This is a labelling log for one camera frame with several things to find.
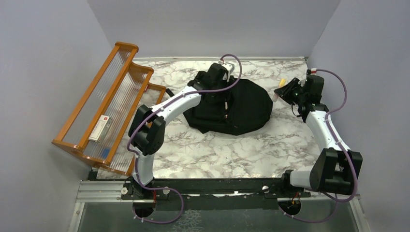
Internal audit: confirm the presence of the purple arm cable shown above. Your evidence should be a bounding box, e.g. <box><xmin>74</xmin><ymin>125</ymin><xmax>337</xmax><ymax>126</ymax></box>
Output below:
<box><xmin>127</xmin><ymin>54</ymin><xmax>243</xmax><ymax>225</ymax></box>
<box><xmin>277</xmin><ymin>68</ymin><xmax>359</xmax><ymax>224</ymax></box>

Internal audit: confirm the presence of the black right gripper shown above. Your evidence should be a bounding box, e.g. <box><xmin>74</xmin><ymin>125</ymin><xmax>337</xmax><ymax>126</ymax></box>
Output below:
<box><xmin>275</xmin><ymin>78</ymin><xmax>307</xmax><ymax>106</ymax></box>

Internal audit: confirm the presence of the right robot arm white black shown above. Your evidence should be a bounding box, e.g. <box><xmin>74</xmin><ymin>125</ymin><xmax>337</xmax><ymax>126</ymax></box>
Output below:
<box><xmin>274</xmin><ymin>75</ymin><xmax>363</xmax><ymax>198</ymax></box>

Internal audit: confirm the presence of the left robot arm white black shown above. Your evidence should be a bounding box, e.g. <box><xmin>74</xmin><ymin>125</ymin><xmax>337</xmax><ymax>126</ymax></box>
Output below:
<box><xmin>127</xmin><ymin>61</ymin><xmax>234</xmax><ymax>199</ymax></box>

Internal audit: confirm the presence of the black metal base rail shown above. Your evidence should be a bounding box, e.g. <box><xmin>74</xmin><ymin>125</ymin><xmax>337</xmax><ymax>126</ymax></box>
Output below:
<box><xmin>120</xmin><ymin>178</ymin><xmax>311</xmax><ymax>211</ymax></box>

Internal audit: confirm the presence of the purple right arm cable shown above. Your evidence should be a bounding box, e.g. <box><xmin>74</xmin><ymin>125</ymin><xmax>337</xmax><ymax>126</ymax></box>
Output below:
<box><xmin>277</xmin><ymin>68</ymin><xmax>359</xmax><ymax>224</ymax></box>

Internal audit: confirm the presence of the yellow highlighter pen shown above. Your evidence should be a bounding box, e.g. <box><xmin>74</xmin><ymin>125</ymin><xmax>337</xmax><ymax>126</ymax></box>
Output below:
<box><xmin>278</xmin><ymin>78</ymin><xmax>286</xmax><ymax>88</ymax></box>

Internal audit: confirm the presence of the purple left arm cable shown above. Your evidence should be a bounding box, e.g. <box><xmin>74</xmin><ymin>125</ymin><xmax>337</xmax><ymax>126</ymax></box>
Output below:
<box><xmin>127</xmin><ymin>54</ymin><xmax>243</xmax><ymax>225</ymax></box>

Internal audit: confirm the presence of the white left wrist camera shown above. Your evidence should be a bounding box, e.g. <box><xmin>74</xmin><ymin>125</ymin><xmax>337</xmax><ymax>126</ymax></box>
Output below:
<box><xmin>222</xmin><ymin>62</ymin><xmax>235</xmax><ymax>77</ymax></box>

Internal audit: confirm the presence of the blue eraser in rack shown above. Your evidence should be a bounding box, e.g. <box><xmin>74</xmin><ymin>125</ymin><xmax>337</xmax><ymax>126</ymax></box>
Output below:
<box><xmin>101</xmin><ymin>147</ymin><xmax>110</xmax><ymax>160</ymax></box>

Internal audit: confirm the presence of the white red small box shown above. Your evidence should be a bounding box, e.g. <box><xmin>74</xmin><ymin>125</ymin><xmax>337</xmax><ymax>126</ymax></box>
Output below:
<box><xmin>88</xmin><ymin>115</ymin><xmax>112</xmax><ymax>143</ymax></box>

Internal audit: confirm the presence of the orange wooden rack shelf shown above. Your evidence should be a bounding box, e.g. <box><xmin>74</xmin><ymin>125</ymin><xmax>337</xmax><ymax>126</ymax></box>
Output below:
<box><xmin>52</xmin><ymin>42</ymin><xmax>166</xmax><ymax>176</ymax></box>

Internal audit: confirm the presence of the black student backpack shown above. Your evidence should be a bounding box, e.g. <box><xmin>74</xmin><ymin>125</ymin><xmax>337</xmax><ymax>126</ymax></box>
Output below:
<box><xmin>183</xmin><ymin>79</ymin><xmax>273</xmax><ymax>135</ymax></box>

